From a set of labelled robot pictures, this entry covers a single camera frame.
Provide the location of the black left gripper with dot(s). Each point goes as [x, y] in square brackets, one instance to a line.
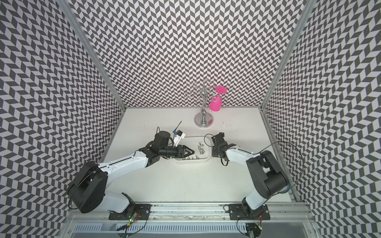
[183, 149]

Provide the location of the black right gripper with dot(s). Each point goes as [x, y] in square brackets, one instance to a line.
[214, 151]

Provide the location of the white storage box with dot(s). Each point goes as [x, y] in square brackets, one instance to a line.
[192, 142]

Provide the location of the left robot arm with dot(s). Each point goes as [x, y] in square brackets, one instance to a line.
[89, 189]

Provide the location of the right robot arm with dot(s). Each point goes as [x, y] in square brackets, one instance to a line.
[266, 173]

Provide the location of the chrome glass holder stand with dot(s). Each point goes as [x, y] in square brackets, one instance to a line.
[203, 119]

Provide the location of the pink wine glass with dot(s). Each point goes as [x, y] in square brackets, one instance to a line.
[216, 102]

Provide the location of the clear wine glass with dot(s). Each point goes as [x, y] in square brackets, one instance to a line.
[192, 91]

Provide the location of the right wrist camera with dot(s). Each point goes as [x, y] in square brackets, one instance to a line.
[218, 139]

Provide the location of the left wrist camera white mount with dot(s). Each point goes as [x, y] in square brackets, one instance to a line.
[178, 135]

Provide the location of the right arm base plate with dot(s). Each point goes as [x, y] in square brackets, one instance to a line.
[244, 212]

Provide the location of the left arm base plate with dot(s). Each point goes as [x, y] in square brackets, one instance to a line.
[131, 211]

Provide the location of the aluminium front rail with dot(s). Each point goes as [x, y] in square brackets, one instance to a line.
[223, 212]

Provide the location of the aluminium corner post right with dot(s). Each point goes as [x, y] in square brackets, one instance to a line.
[307, 11]

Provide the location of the aluminium corner post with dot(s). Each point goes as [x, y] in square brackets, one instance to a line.
[66, 9]
[307, 11]

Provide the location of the aluminium corner post left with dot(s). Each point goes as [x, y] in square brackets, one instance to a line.
[66, 9]

